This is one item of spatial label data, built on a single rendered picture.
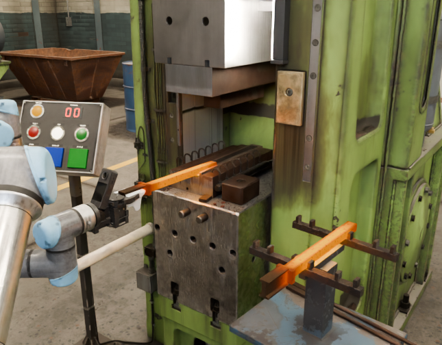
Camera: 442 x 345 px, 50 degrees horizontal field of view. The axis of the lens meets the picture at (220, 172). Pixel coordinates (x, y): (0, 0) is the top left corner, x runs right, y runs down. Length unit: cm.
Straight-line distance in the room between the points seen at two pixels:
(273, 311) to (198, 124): 85
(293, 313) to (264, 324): 10
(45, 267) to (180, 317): 76
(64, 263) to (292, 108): 83
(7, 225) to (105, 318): 180
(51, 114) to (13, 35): 880
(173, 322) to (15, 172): 119
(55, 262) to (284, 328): 65
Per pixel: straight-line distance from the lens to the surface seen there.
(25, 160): 97
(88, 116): 189
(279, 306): 150
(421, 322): 278
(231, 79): 164
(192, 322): 190
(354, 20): 148
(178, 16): 162
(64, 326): 267
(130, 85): 625
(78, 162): 185
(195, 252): 172
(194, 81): 159
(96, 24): 1048
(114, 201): 137
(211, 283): 173
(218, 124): 206
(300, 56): 154
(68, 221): 128
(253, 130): 207
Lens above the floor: 154
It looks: 19 degrees down
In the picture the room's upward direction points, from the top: straight up
